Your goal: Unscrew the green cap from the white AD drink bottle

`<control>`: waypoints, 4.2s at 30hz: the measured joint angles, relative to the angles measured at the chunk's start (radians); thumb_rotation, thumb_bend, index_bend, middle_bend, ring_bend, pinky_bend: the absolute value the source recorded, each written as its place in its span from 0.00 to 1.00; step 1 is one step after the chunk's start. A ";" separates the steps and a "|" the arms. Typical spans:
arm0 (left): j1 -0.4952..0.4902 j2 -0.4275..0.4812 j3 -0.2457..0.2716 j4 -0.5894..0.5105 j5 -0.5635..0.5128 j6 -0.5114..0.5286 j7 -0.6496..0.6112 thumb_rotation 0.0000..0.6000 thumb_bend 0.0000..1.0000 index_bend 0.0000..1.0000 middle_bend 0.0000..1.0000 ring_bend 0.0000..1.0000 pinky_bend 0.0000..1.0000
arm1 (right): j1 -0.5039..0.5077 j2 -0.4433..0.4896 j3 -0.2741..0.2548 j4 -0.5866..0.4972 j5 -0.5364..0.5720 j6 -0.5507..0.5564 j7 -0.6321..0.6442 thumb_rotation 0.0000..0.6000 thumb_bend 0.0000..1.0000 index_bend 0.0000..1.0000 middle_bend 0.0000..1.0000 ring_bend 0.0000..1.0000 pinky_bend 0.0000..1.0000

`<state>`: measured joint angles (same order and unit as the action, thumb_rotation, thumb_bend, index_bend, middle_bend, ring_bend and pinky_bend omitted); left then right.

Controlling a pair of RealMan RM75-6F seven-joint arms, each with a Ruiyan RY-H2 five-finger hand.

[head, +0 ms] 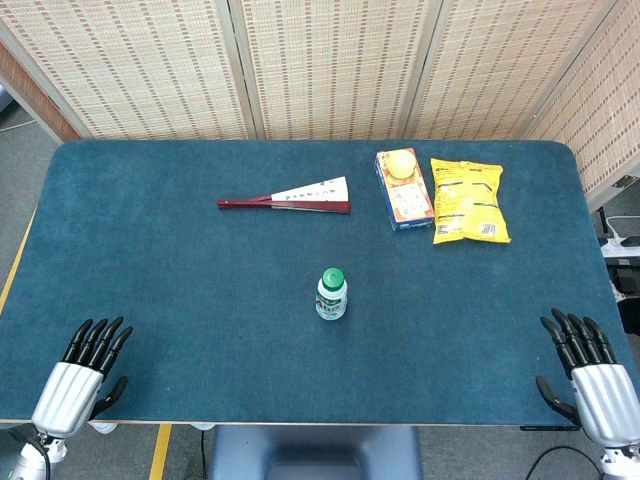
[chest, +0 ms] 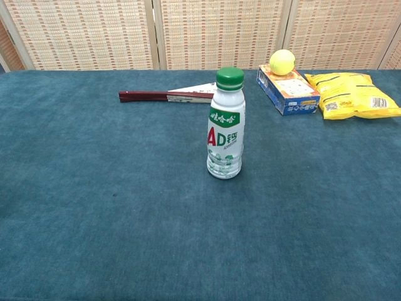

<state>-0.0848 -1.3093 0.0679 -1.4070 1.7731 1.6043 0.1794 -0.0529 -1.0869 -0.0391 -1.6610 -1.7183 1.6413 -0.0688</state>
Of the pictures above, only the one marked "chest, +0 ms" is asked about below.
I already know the white AD calcium milk bottle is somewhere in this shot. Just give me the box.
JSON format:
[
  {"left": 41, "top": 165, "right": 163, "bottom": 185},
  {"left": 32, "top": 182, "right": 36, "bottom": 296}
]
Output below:
[{"left": 206, "top": 83, "right": 246, "bottom": 180}]

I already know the green bottle cap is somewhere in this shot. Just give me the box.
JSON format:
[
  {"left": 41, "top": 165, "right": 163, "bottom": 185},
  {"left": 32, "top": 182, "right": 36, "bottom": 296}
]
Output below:
[{"left": 216, "top": 67, "right": 245, "bottom": 92}]

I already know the red and white folding fan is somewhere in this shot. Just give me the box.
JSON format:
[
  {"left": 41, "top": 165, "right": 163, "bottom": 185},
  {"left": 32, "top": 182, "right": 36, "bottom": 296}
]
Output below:
[{"left": 118, "top": 82, "right": 217, "bottom": 104}]

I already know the blue felt table cover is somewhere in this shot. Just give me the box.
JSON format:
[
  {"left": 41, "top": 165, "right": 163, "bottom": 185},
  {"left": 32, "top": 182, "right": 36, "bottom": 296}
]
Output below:
[{"left": 0, "top": 69, "right": 401, "bottom": 301}]

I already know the blue and orange carton box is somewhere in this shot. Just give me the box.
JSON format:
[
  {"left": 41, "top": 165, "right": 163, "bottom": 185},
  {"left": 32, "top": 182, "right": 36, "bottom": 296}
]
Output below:
[{"left": 256, "top": 64, "right": 321, "bottom": 117}]

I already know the yellow tennis ball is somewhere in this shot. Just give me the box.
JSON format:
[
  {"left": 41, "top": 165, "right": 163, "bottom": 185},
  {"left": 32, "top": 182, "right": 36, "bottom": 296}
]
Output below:
[{"left": 269, "top": 49, "right": 296, "bottom": 77}]

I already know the yellow snack bag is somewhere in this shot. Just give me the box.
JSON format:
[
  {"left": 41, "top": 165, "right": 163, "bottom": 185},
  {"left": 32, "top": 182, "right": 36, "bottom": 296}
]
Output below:
[{"left": 305, "top": 72, "right": 401, "bottom": 120}]

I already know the brown woven screen panel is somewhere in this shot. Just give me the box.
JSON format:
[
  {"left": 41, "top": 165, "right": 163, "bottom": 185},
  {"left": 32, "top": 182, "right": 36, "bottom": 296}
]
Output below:
[{"left": 0, "top": 18, "right": 26, "bottom": 73}]

